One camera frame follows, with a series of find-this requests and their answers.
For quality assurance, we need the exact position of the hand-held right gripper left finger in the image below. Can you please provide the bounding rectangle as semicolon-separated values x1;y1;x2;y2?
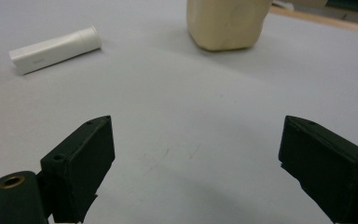
36;115;117;224

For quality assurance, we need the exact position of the white tube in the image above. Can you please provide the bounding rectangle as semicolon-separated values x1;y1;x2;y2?
8;24;103;76

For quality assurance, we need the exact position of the cream fabric pouch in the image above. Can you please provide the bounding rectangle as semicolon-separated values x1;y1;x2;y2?
186;0;273;52

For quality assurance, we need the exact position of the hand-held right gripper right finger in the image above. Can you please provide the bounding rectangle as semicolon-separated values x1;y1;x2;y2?
278;115;358;224

